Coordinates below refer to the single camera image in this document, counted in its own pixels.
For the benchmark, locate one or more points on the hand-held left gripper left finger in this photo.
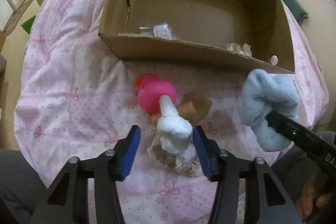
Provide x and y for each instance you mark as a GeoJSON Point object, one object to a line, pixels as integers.
{"type": "Point", "coordinates": [130, 154]}

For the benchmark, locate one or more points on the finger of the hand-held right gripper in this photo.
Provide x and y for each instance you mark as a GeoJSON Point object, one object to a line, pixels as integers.
{"type": "Point", "coordinates": [288, 129]}

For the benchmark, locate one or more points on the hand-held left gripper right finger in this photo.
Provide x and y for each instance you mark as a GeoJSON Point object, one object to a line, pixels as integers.
{"type": "Point", "coordinates": [203, 154]}

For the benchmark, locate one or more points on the beige lace scrunchie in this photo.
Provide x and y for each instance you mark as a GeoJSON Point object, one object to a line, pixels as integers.
{"type": "Point", "coordinates": [162, 159]}

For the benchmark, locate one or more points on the white sock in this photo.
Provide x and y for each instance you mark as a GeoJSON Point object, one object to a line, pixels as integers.
{"type": "Point", "coordinates": [173, 130]}

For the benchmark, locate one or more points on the light blue fluffy scrunchie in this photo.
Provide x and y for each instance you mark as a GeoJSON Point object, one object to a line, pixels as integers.
{"type": "Point", "coordinates": [262, 98]}

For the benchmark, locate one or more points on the brown cloth piece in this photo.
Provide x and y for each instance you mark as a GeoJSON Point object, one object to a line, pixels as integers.
{"type": "Point", "coordinates": [202, 106]}

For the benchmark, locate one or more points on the pink plastic cup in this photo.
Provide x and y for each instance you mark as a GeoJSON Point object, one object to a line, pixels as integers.
{"type": "Point", "coordinates": [153, 96]}

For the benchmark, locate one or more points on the cardboard box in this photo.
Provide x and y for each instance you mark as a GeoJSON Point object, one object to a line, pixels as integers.
{"type": "Point", "coordinates": [183, 54]}

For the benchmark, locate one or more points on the person's right hand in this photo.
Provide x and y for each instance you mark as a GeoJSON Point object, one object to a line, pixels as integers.
{"type": "Point", "coordinates": [312, 190]}

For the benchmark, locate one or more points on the person's right leg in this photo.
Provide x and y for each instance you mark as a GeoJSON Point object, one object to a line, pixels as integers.
{"type": "Point", "coordinates": [291, 161]}

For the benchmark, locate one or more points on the person's leg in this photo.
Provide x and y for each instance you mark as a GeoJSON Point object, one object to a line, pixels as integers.
{"type": "Point", "coordinates": [18, 187]}
{"type": "Point", "coordinates": [291, 161]}

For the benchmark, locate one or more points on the small pale pink ball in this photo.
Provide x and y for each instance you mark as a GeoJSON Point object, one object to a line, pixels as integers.
{"type": "Point", "coordinates": [274, 59]}

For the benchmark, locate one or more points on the cream lace cloth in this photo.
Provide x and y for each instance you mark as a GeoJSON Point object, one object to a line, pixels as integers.
{"type": "Point", "coordinates": [239, 49]}

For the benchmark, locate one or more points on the person's left leg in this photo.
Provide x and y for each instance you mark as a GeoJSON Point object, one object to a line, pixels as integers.
{"type": "Point", "coordinates": [18, 187]}

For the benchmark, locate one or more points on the clear plastic packet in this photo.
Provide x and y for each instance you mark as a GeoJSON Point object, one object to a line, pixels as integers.
{"type": "Point", "coordinates": [161, 29]}

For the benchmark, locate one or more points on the green flat item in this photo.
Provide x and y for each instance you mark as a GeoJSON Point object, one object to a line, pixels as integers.
{"type": "Point", "coordinates": [27, 26]}

